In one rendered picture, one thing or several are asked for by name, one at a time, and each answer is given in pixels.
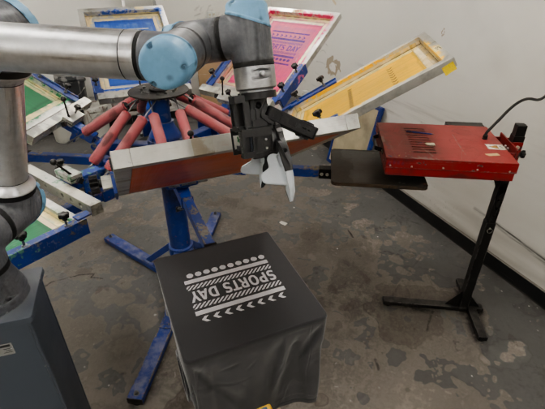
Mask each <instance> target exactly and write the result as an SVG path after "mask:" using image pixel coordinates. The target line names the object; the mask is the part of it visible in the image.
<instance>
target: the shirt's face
mask: <svg viewBox="0 0 545 409"><path fill-rule="evenodd" d="M260 254H263V255H264V257H265V258H266V260H267V262H268V263H269V264H270V266H271V267H272V269H273V271H274V272H275V274H276V275H277V276H278V278H279V279H280V281H281V283H282V284H283V286H284V287H285V289H286V290H287V292H288V293H289V295H290V297H287V298H284V299H279V300H277V301H274V302H271V303H268V304H264V305H261V306H259V307H255V308H251V309H248V310H245V311H242V312H238V313H235V314H232V315H229V316H224V317H222V318H219V319H216V320H214V321H209V322H206V323H203V324H199V322H198V319H197V317H196V314H195V310H194V308H193V306H192V303H191V300H190V297H189V295H188V292H187V289H186V286H185V283H184V281H183V279H182V275H183V274H187V273H193V272H195V271H199V270H202V269H208V268H211V267H214V266H218V265H223V264H226V263H230V262H233V261H236V260H241V259H245V258H248V257H252V256H257V255H260ZM155 260H156V263H157V268H158V271H159V274H160V276H161V281H162V284H163V287H164V290H165V295H166V298H167V301H168V304H169V306H170V311H171V314H172V317H173V320H174V325H175V328H176V331H177V334H178V339H179V341H180V344H181V348H182V352H183V355H184V358H185V360H193V359H197V358H199V357H202V356H205V355H209V354H212V353H214V352H217V351H221V350H224V349H226V348H229V347H233V346H236V345H238V344H241V343H244V342H248V341H251V340H253V339H256V338H260V337H263V336H264V335H267V334H271V333H274V332H277V331H279V330H282V329H286V328H289V327H291V326H294V325H298V324H301V323H303V322H306V321H310V320H313V319H316V318H318V317H321V316H323V315H324V314H325V312H324V310H323V309H322V307H321V306H320V305H319V304H318V302H317V301H316V299H315V298H314V296H313V295H312V293H311V292H310V291H309V290H308V289H307V287H306V285H305V284H304V283H303V281H302V279H301V278H300V277H299V276H298V275H297V273H296V272H295V270H294V269H293V267H292V266H291V265H290V263H289V261H288V260H287V259H286V258H285V256H284V255H283V254H282V252H281V251H280V249H279V248H278V246H277V245H276V244H275V243H274V241H273V240H272V238H271V237H270V236H269V234H268V232H264V233H260V234H257V235H251V236H247V237H244V238H241V239H234V240H230V241H227V242H224V243H218V244H214V245H211V246H207V247H204V248H198V249H195V250H191V251H187V252H181V253H178V254H174V255H171V256H165V257H162V258H158V259H155Z"/></svg>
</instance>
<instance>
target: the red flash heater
mask: <svg viewBox="0 0 545 409"><path fill-rule="evenodd" d="M487 129H488V128H487V127H475V126H455V125H435V124H415V123H376V129H375V131H376V134H378V132H379V138H376V142H377V145H378V147H381V148H383V150H384V151H383V154H382V152H381V151H379V152H380V158H381V162H382V166H383V169H384V174H390V175H405V176H421V177H437V178H451V179H481V180H497V181H513V177H514V175H515V174H516V173H517V170H518V167H519V165H520V164H519V163H518V162H517V156H518V152H519V151H518V149H517V147H516V146H515V145H514V144H512V142H511V141H510V140H509V139H508V138H507V137H506V136H505V135H504V134H503V132H501V133H500V136H494V135H493V134H492V133H491V131H489V132H488V138H487V140H483V139H482V138H483V135H484V134H485V131H486V130H487ZM406 131H418V132H426V133H432V134H434V135H428V134H420V133H413V132H406ZM425 143H435V145H436V146H427V145H425Z"/></svg>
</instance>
